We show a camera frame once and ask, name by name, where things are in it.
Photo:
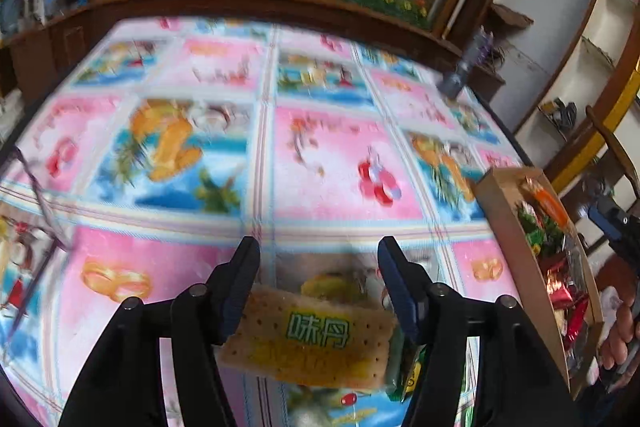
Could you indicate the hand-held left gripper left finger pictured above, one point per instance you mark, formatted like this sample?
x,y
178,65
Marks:
x,y
245,279

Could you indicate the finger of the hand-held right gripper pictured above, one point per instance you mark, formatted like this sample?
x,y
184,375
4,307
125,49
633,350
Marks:
x,y
605,219

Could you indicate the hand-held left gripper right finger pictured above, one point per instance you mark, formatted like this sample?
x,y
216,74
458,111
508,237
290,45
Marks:
x,y
400,289

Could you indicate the pile of mixed snack packets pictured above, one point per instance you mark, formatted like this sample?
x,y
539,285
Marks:
x,y
560,277

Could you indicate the green snack packet yellow emblem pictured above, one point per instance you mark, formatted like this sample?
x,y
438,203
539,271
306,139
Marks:
x,y
406,372

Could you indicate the yellow cracker packet green label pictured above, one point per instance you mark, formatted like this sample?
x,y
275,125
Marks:
x,y
310,342

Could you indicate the cardboard box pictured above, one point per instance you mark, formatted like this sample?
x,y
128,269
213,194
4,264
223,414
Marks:
x,y
505,217

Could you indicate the person's right hand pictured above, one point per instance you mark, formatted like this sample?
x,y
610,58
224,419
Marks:
x,y
625,337

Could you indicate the curved wooden chair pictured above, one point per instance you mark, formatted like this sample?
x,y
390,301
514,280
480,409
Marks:
x,y
612,142

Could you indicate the black yellow tool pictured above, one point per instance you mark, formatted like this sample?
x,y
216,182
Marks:
x,y
560,112

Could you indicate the printed pink blue tablecloth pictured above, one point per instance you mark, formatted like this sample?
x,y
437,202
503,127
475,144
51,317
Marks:
x,y
325,147

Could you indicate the blurred bottle on table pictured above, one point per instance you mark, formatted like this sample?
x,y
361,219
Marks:
x,y
457,79

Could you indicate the grey blue bag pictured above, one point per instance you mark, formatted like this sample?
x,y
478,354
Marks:
x,y
10,9

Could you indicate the white wall shelf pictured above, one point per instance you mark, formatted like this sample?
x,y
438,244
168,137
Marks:
x,y
590,32

